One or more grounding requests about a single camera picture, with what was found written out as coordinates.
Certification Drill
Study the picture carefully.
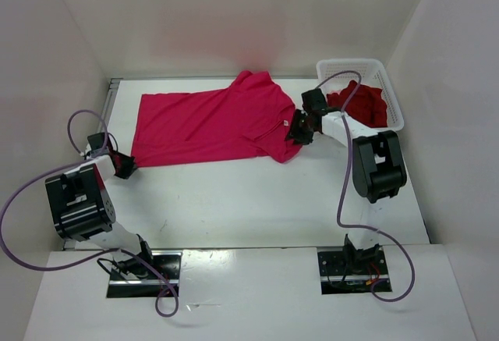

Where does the pink-red t-shirt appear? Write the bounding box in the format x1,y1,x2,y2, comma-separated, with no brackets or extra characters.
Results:
131,70,301,167

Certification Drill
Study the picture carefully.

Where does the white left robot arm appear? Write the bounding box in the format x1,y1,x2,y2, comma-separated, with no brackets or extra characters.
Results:
44,146,154,279

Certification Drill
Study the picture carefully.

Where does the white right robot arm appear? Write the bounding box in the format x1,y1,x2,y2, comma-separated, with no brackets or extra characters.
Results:
286,108,407,271

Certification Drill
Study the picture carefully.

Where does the white plastic basket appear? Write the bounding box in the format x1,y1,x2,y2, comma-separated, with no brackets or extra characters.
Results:
316,58,405,131

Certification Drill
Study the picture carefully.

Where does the dark red t-shirt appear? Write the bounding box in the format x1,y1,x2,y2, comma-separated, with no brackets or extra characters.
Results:
327,80,388,128

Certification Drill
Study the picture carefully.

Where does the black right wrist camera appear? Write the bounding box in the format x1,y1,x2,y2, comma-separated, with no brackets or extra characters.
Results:
301,88,328,116

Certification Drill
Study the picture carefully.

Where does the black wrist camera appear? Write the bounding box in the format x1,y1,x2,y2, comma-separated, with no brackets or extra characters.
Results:
301,88,328,116
87,132,119,153

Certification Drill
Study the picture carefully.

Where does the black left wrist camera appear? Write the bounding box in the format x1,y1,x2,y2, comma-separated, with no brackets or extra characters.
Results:
87,132,119,153

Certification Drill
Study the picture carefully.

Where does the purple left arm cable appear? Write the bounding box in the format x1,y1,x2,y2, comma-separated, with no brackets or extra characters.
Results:
0,109,179,318

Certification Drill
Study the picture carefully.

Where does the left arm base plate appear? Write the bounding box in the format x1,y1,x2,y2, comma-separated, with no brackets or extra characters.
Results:
97,250,182,299

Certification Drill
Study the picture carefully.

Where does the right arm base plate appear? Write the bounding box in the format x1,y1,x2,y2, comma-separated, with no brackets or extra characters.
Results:
317,247,392,295

